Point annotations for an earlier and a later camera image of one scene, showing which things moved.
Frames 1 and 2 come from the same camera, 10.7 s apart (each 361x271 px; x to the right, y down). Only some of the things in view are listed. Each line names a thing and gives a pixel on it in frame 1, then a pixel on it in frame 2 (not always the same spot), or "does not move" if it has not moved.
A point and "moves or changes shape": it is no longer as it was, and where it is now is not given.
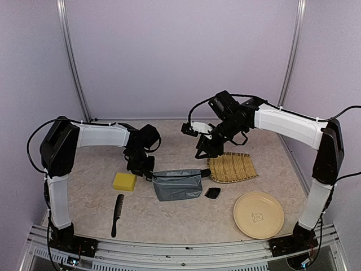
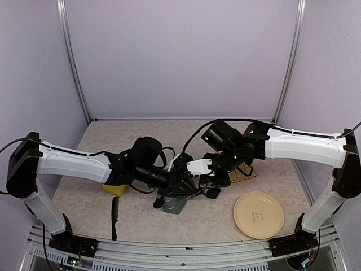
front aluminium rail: x=120 y=255 does not move
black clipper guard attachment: x=212 y=192 does not move
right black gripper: x=215 y=149 to x=224 y=181
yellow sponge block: x=124 y=182 moves or changes shape
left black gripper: x=146 y=170 to x=174 y=184
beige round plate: x=259 y=214 does not move
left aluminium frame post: x=62 y=8 does not move
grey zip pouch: x=173 y=184 moves or changes shape
